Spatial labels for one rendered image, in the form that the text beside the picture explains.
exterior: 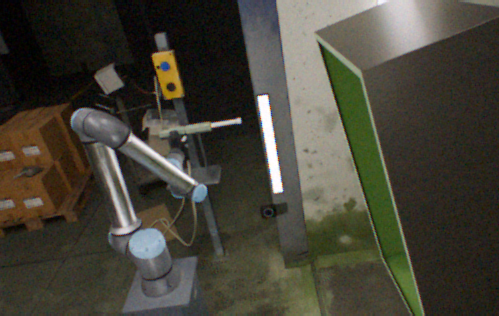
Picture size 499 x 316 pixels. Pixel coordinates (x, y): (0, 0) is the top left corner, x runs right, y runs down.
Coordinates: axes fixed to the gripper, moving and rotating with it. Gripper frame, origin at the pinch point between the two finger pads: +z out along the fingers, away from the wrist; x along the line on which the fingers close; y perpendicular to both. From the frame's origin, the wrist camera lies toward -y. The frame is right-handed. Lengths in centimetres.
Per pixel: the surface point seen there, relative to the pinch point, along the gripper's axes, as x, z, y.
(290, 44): 69, -3, -41
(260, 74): 51, -3, -29
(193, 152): 0.5, 17.6, 18.9
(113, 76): -87, 154, -10
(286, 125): 61, -3, 2
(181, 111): 0.0, 17.5, -9.5
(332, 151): 86, -3, 23
